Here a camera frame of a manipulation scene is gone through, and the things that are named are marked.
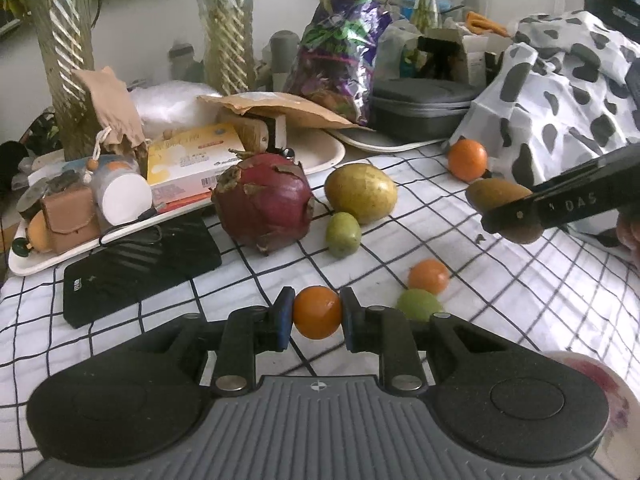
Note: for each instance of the white plastic bag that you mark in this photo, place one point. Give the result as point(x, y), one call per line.
point(170, 105)

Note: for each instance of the orange cloth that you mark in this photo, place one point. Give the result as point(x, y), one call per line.
point(487, 24)

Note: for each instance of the white oval tray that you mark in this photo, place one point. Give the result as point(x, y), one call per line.
point(320, 152)

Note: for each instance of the black white checked tablecloth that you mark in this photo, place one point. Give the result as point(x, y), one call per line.
point(440, 230)

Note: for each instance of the brown leather pouch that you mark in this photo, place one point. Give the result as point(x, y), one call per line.
point(67, 217)

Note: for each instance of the white flat plate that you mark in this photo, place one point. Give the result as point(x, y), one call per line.
point(380, 146)

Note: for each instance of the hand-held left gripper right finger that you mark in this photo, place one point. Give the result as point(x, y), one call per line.
point(347, 320)

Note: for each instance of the wooden block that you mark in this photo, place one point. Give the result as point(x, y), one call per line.
point(252, 132)

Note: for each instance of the yellow green mango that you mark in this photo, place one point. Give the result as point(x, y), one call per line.
point(361, 192)

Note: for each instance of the brown paper envelope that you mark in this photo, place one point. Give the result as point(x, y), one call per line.
point(300, 107)

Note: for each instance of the open cardboard box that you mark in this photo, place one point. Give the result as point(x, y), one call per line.
point(475, 60)

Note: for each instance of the person's right hand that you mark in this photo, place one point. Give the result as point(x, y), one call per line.
point(631, 230)

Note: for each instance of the yellow white medicine box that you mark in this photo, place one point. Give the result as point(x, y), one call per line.
point(192, 155)

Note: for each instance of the black power bank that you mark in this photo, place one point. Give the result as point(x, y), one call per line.
point(145, 265)

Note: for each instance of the small green fruit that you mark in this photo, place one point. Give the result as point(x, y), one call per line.
point(343, 235)
point(419, 306)

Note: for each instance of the cow print cloth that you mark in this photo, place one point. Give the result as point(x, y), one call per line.
point(550, 110)

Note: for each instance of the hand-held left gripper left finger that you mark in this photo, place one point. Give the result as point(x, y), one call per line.
point(286, 317)

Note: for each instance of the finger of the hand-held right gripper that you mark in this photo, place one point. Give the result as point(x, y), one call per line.
point(515, 215)

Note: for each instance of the purple snack bag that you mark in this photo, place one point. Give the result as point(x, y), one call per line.
point(335, 60)

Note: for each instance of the tall ribbed glass vase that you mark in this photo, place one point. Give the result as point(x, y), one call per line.
point(227, 25)
point(65, 60)

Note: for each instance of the small black plug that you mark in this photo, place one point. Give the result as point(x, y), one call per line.
point(286, 151)

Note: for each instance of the grey bottle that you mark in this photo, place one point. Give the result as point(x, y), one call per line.
point(283, 50)

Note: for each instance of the small orange kumquat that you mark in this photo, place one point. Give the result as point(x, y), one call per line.
point(317, 312)
point(429, 276)

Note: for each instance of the white plastic bottle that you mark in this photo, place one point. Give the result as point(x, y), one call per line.
point(122, 195)

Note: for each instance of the round orange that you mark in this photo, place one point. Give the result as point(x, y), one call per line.
point(467, 160)

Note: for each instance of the brown kiwi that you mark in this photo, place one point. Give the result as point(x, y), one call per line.
point(492, 194)

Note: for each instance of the white bowl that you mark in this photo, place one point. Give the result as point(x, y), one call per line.
point(620, 410)

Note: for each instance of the red dragon fruit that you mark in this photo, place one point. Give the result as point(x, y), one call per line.
point(265, 200)

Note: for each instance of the grey zipper case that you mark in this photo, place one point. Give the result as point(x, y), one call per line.
point(420, 110)

